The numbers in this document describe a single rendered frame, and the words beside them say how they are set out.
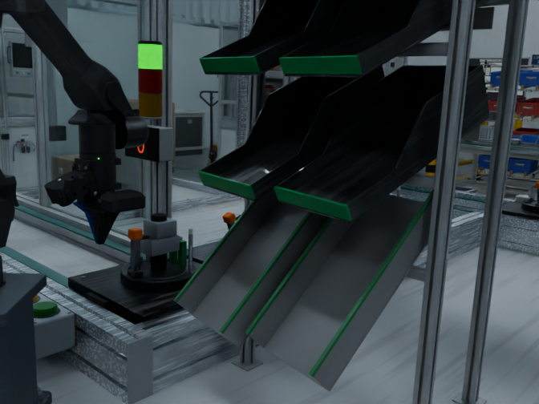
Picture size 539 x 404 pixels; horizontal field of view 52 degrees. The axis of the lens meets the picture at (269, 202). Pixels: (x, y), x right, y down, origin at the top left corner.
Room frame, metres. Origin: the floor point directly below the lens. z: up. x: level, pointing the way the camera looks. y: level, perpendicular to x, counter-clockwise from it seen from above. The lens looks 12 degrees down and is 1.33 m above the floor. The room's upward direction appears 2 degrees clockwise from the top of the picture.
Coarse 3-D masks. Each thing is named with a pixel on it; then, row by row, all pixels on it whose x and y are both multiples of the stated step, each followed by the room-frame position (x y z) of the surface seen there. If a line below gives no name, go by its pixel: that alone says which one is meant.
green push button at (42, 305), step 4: (36, 304) 0.85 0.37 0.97; (40, 304) 0.85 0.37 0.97; (44, 304) 0.85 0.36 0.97; (48, 304) 0.85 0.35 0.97; (52, 304) 0.85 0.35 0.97; (56, 304) 0.86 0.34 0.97; (36, 308) 0.83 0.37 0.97; (40, 308) 0.83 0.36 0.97; (44, 308) 0.83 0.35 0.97; (48, 308) 0.83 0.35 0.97; (52, 308) 0.84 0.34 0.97; (56, 308) 0.84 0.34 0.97; (36, 312) 0.82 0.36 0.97; (40, 312) 0.82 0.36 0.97; (44, 312) 0.83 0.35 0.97; (48, 312) 0.83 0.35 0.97; (52, 312) 0.83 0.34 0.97; (40, 316) 0.82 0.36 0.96
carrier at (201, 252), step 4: (208, 244) 1.23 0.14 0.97; (212, 244) 1.24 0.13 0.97; (216, 244) 1.24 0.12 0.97; (192, 248) 1.20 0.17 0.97; (196, 248) 1.20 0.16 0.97; (200, 248) 1.20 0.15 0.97; (204, 248) 1.20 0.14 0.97; (208, 248) 1.20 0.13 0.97; (212, 248) 1.20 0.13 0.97; (192, 252) 1.17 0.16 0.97; (196, 252) 1.17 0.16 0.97; (200, 252) 1.17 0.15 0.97; (204, 252) 1.17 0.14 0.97; (208, 252) 1.17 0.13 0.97; (192, 256) 1.14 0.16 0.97; (196, 256) 1.15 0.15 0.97; (200, 256) 1.15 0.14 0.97; (204, 256) 1.15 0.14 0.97; (208, 256) 1.15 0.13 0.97; (192, 260) 1.14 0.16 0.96; (196, 260) 1.13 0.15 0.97; (200, 260) 1.12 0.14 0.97; (204, 260) 1.12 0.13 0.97
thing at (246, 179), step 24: (288, 96) 0.90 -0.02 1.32; (312, 96) 0.93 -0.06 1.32; (336, 96) 0.79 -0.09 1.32; (264, 120) 0.87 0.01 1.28; (288, 120) 0.90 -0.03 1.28; (312, 120) 0.92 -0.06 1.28; (336, 120) 0.79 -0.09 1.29; (264, 144) 0.87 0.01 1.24; (288, 144) 0.85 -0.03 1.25; (312, 144) 0.76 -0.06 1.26; (216, 168) 0.82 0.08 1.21; (240, 168) 0.82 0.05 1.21; (264, 168) 0.79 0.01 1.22; (288, 168) 0.74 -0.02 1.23; (240, 192) 0.73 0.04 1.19; (264, 192) 0.71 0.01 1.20
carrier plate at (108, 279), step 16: (96, 272) 1.02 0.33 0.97; (112, 272) 1.02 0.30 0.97; (80, 288) 0.95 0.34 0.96; (96, 288) 0.94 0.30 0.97; (112, 288) 0.94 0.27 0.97; (112, 304) 0.88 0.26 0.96; (128, 304) 0.87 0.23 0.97; (144, 304) 0.87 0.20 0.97; (160, 304) 0.87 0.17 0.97; (176, 304) 0.88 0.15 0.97; (144, 320) 0.83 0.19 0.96
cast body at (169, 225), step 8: (152, 216) 0.98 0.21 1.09; (160, 216) 0.98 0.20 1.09; (144, 224) 0.99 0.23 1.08; (152, 224) 0.97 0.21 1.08; (160, 224) 0.97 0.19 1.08; (168, 224) 0.98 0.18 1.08; (176, 224) 1.00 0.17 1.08; (144, 232) 0.99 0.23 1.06; (152, 232) 0.97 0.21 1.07; (160, 232) 0.97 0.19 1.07; (168, 232) 0.98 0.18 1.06; (144, 240) 0.97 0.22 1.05; (152, 240) 0.96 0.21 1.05; (160, 240) 0.97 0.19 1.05; (168, 240) 0.98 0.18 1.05; (176, 240) 1.00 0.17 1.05; (144, 248) 0.97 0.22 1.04; (152, 248) 0.96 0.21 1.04; (160, 248) 0.97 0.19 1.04; (168, 248) 0.98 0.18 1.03; (176, 248) 1.00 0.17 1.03; (152, 256) 0.96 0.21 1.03
